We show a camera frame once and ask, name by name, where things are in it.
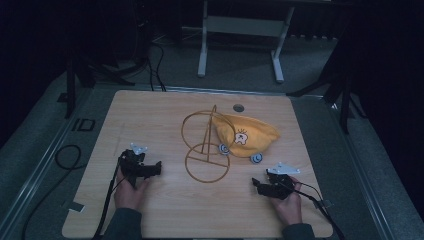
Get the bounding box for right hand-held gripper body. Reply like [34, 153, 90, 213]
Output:
[257, 162, 301, 201]

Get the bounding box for white metal table frame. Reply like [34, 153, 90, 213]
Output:
[197, 0, 296, 84]

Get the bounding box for black floor cable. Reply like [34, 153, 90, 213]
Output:
[21, 144, 83, 240]

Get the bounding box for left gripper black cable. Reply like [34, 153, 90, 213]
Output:
[91, 158, 129, 240]

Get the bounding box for black hanging cables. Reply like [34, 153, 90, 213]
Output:
[133, 0, 168, 92]

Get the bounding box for person's right hand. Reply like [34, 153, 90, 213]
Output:
[268, 175, 304, 228]

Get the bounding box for person's left hand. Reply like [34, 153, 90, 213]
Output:
[113, 174, 150, 212]

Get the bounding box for yellow hat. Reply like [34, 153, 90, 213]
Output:
[212, 113, 282, 165]

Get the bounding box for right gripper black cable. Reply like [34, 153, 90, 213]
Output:
[283, 179, 346, 240]

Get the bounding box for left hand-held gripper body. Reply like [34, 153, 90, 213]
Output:
[118, 142, 154, 188]

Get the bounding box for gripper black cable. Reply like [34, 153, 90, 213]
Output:
[283, 179, 346, 240]
[91, 158, 129, 240]

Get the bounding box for black tripod stand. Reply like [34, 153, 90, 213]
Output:
[56, 39, 148, 120]
[285, 19, 368, 135]

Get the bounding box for golden wire hat stand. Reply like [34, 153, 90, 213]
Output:
[180, 104, 238, 184]

